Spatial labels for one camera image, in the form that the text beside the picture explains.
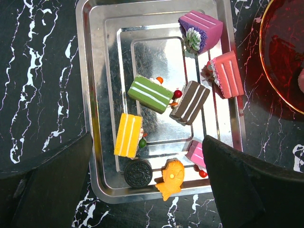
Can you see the green layered cake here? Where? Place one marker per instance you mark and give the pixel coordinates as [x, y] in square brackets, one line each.
[150, 93]

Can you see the orange fish cookie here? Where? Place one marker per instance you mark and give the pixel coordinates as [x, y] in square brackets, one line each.
[173, 177]

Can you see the red three-tier dessert stand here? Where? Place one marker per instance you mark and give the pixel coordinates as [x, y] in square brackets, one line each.
[281, 49]

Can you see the black round cookie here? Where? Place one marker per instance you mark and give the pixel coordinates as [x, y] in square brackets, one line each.
[138, 173]

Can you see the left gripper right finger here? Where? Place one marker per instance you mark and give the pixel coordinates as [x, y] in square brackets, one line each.
[250, 192]

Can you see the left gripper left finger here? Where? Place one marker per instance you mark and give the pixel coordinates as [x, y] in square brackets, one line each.
[43, 192]

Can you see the red pink cake slice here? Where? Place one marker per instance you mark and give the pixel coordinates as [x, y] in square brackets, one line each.
[224, 72]

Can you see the pink cupcake with topping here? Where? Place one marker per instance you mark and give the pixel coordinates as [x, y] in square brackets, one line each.
[301, 80]

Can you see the pink cake slice front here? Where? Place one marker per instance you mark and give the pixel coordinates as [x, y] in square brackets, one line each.
[195, 155]

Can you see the brown chocolate cake slice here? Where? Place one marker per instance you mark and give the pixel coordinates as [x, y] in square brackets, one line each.
[190, 103]

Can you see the stainless steel tray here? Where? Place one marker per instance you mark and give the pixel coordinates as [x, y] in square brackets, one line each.
[157, 77]

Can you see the yellow cake slice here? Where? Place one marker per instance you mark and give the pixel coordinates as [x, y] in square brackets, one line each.
[130, 132]

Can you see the magenta cake slice back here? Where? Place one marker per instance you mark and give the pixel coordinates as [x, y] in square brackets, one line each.
[200, 32]

